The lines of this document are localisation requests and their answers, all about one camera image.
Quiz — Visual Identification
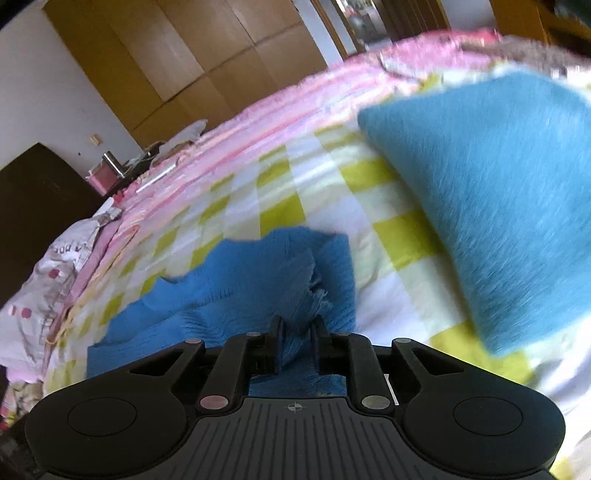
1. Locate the yellow white checked bedsheet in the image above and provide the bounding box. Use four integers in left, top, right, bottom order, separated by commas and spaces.
41, 60, 591, 480

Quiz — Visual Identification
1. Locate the brown wooden door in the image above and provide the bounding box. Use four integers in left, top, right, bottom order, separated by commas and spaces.
369, 0, 452, 44

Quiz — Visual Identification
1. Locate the white printed pillow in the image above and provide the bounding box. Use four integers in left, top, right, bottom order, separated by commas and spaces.
0, 207, 123, 385

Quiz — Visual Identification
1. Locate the pink box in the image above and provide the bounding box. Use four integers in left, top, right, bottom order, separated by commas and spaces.
87, 161, 124, 196

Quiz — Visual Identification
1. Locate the wooden headboard shelf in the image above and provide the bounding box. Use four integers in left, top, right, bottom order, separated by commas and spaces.
489, 0, 591, 46

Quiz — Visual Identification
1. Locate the white cloth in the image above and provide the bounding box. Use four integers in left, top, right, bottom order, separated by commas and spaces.
170, 119, 209, 145

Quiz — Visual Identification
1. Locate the brown patterned cloth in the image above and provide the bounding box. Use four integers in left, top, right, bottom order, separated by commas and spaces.
462, 34, 589, 75

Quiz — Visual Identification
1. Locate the light blue fleece garment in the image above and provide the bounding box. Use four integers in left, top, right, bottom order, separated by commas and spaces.
358, 70, 591, 356

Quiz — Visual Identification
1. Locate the dark cabinet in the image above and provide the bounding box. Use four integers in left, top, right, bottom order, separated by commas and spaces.
0, 142, 106, 306

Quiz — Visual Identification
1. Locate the blue ribbed knit garment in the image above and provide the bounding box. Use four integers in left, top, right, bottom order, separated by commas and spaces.
87, 227, 357, 398

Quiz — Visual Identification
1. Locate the white book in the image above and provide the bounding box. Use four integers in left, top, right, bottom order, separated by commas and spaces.
136, 161, 180, 193

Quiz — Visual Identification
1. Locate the pink striped quilt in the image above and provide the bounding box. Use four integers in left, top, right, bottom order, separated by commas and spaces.
46, 28, 509, 278

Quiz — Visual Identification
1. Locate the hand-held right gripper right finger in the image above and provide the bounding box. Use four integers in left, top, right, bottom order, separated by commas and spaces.
311, 318, 468, 411

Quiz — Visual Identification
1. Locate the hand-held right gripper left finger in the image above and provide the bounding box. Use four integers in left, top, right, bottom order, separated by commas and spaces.
124, 316, 284, 412

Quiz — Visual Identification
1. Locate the wooden wardrobe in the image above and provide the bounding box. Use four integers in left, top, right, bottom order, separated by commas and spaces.
44, 0, 329, 149

